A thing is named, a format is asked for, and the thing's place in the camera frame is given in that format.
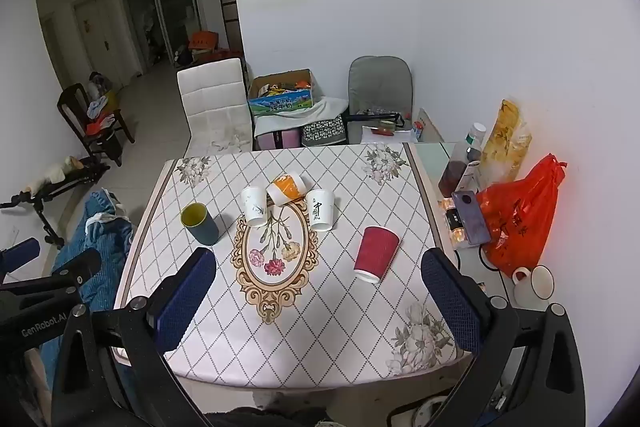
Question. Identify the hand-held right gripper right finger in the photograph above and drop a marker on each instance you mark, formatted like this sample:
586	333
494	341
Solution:
452	307

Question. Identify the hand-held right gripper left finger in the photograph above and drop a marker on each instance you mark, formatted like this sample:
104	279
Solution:
182	307

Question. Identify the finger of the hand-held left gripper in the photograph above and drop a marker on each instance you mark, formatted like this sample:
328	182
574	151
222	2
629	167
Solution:
77	263
20	253

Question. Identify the green cup yellow inside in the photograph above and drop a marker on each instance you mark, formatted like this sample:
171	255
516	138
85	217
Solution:
201	227

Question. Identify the red ribbed paper cup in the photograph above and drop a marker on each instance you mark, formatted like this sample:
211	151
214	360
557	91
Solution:
375	257

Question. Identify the white paper cup branch print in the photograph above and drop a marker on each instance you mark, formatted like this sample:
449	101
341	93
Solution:
255	209

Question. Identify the orange and white paper cup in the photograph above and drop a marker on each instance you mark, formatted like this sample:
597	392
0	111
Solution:
286	189

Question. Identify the white paper cup black print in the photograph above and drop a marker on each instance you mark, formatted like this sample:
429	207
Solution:
321	212

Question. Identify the blue cloth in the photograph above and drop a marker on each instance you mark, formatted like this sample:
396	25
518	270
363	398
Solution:
107	237

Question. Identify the black folding stand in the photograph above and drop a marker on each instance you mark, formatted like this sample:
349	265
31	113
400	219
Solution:
55	184

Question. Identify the white enamel mug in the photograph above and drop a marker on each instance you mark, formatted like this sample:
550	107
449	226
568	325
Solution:
539	283

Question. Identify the purple box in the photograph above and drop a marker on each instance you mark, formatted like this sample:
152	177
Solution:
472	217

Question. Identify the orange plastic bag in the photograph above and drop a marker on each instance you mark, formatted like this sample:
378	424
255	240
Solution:
520	217

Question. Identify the floral diamond pattern tablecloth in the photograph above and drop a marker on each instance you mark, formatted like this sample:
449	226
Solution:
340	317

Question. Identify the dark bottle white cap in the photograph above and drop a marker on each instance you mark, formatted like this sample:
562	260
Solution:
457	167

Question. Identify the dark wooden chair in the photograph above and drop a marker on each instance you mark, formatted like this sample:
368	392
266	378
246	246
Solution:
75	107

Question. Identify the pile of clothes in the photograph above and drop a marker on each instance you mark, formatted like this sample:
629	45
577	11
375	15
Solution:
100	107

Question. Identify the yellow plastic bag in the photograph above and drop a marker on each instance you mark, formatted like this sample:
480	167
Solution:
507	142

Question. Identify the small white carton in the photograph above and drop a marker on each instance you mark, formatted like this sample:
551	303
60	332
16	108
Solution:
418	132

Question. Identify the brown board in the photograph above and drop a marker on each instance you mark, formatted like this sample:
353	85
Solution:
431	127

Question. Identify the pink case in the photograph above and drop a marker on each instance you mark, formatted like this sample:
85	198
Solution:
277	140

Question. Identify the white padded chair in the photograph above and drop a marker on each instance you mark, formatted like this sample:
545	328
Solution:
212	107

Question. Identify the black umbrella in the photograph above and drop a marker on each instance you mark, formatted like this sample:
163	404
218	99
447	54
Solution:
375	119

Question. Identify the black and white patterned bag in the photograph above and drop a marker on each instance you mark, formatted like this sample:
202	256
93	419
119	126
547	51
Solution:
324	132

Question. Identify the wooden door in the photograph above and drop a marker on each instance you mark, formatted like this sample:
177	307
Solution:
100	39

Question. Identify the cardboard box of snacks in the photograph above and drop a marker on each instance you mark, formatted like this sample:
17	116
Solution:
282	99

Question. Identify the grey padded chair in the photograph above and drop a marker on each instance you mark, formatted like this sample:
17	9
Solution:
380	87

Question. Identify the white cloth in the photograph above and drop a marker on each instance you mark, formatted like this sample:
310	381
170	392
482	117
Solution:
320	112

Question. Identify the orange box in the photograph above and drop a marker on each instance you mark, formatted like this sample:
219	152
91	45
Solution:
202	41

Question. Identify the sliding glass door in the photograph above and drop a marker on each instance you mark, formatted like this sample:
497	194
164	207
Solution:
160	12

